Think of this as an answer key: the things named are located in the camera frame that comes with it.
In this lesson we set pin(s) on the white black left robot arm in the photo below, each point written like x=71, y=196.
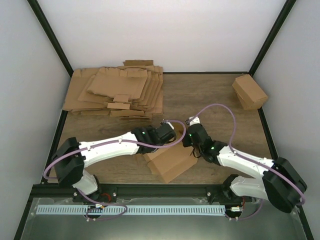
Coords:
x=71, y=171

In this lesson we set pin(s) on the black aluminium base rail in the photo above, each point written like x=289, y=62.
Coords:
x=110, y=193

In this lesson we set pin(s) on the light blue slotted cable duct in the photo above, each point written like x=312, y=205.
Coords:
x=133, y=210

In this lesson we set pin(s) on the folded brown cardboard box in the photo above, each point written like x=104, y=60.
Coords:
x=249, y=93

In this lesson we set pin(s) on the black left frame post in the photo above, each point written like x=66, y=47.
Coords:
x=42, y=19

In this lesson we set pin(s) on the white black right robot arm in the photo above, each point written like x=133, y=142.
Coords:
x=274, y=180

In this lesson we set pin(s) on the black right frame post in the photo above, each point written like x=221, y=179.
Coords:
x=281, y=18

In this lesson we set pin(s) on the black frame post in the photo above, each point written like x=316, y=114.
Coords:
x=281, y=18
x=42, y=19

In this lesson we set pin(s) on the brown cardboard box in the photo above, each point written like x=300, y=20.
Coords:
x=170, y=162
x=249, y=93

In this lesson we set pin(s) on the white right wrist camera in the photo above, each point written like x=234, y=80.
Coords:
x=192, y=120

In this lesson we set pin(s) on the stack of flat cardboard blanks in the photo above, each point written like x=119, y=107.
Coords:
x=132, y=91

